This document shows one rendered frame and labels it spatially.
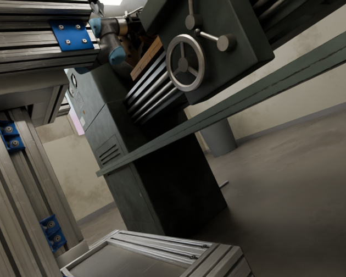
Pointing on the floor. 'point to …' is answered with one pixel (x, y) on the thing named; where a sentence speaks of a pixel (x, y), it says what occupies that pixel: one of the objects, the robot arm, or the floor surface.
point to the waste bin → (219, 138)
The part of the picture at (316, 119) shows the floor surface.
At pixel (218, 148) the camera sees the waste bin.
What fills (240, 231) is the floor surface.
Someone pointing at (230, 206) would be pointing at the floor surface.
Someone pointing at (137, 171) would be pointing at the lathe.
